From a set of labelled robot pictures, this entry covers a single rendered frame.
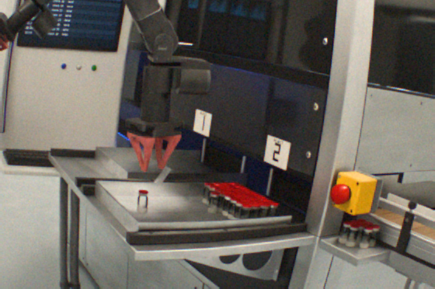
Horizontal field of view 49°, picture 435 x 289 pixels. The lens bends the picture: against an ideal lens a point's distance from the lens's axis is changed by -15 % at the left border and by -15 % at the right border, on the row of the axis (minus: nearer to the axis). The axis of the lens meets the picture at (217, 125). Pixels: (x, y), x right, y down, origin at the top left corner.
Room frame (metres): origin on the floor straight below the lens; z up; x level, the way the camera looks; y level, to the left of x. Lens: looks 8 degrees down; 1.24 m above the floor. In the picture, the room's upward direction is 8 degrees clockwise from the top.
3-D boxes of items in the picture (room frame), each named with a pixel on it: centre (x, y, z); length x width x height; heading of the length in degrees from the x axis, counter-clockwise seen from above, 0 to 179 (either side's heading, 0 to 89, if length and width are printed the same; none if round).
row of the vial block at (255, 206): (1.15, -0.06, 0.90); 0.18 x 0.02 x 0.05; 31
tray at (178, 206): (1.10, 0.03, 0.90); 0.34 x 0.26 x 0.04; 121
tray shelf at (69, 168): (1.27, 0.09, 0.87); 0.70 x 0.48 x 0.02; 32
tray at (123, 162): (1.45, 0.12, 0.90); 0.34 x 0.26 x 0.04; 122
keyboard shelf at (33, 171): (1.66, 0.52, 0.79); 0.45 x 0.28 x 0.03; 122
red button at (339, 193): (0.98, -0.25, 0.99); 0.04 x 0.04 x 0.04; 32
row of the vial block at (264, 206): (1.17, -0.08, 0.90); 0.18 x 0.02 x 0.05; 31
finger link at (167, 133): (1.07, 0.11, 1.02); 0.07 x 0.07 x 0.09; 46
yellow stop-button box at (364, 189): (1.01, -0.29, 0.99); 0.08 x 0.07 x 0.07; 122
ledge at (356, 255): (1.02, -0.34, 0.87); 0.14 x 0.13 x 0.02; 122
